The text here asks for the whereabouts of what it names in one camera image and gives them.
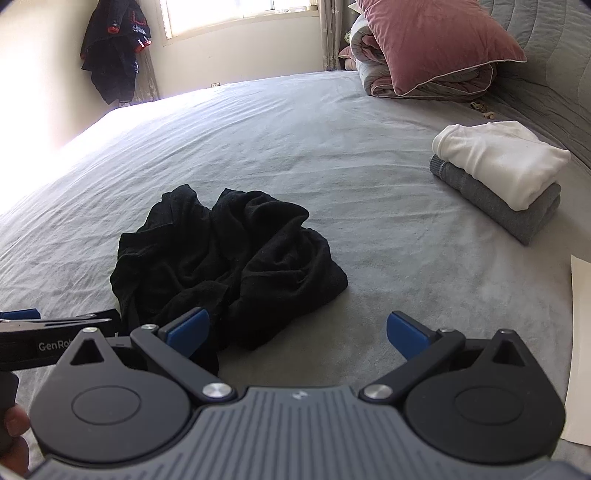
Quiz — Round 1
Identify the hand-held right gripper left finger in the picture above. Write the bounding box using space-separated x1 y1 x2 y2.
56 308 235 407

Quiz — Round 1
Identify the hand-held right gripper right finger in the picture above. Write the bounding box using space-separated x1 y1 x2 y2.
362 311 539 407

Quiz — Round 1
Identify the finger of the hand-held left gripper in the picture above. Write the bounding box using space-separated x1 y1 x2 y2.
0 308 99 334

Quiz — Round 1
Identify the black shirt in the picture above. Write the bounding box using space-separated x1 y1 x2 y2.
110 184 349 374

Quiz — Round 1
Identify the person's left hand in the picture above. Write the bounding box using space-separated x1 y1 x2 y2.
0 405 33 479

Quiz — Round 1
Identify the grey folded sweater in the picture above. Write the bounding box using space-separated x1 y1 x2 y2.
428 154 563 246

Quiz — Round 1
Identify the white paper sheet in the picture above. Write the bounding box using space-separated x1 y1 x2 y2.
561 254 591 446

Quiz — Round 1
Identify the grey bed sheet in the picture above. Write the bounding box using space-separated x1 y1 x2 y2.
0 69 591 480

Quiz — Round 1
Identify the white folded garment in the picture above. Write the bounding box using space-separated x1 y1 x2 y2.
431 121 572 212

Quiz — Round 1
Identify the dark hanging jacket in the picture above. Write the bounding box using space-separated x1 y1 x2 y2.
81 0 153 105

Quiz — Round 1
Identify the folded grey pink quilt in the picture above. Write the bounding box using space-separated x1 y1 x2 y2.
348 14 499 100

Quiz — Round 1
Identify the large pink pillow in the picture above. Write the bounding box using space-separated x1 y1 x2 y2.
358 0 528 97

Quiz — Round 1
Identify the grey quilted headboard cover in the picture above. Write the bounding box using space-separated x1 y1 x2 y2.
475 0 591 174

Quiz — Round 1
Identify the window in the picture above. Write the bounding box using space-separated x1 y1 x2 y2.
159 0 321 40

